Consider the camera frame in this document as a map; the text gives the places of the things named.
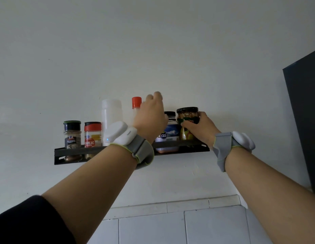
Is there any person's right hand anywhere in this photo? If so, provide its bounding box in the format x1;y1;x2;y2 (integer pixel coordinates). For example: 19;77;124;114
181;111;222;150

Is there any person's left hand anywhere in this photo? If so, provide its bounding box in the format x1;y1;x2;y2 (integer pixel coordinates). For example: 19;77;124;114
133;91;169;145

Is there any glass pickle jar black lid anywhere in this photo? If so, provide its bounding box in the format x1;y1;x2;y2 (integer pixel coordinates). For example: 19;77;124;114
176;107;200;141

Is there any person's left forearm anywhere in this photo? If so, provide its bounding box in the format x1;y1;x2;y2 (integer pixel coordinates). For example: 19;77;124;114
42;144;138;244

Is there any person's right forearm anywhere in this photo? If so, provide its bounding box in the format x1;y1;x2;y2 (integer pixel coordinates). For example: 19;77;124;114
224;147;315;244

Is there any orange-capped clear bottle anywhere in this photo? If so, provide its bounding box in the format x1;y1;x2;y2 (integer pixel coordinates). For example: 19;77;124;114
131;96;143;128

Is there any blue-labelled jar black lid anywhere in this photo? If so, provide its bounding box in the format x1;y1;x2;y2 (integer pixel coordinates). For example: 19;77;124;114
155;111;180;153

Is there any white wrist tracker grey band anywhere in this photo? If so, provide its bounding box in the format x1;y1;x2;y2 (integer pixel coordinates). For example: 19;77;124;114
213;131;256;173
103;121;155;171

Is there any white plastic bottle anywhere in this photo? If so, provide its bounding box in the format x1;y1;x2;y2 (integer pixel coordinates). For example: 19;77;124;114
101;99;123;147

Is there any red-lidded garlic powder jar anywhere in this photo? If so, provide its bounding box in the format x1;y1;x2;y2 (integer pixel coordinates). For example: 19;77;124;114
84;121;103;160

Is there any dark-lidded spice jar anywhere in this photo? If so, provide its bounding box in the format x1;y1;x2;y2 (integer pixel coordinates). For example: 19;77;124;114
63;120;82;162

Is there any dark grey cabinet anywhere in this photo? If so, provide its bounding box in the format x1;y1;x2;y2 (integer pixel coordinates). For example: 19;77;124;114
282;47;315;197

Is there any black sleeve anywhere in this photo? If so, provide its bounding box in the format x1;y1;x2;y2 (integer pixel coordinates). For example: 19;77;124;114
0;195;77;244

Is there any black metal wall shelf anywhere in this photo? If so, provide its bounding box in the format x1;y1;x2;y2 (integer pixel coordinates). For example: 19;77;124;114
54;139;210;165

